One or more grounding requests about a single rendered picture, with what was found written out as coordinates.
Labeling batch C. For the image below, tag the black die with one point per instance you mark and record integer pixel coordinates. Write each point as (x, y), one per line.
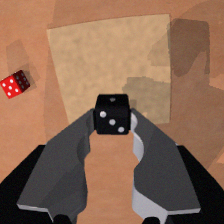
(112, 114)

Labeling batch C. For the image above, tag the tan mat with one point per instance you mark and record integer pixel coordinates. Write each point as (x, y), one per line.
(130, 55)

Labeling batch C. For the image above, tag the red die with white pips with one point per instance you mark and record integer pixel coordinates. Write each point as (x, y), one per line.
(15, 84)

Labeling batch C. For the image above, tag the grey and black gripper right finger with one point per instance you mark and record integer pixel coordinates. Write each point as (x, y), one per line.
(169, 182)

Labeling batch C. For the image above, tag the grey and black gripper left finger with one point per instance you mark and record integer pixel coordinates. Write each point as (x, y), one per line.
(51, 179)

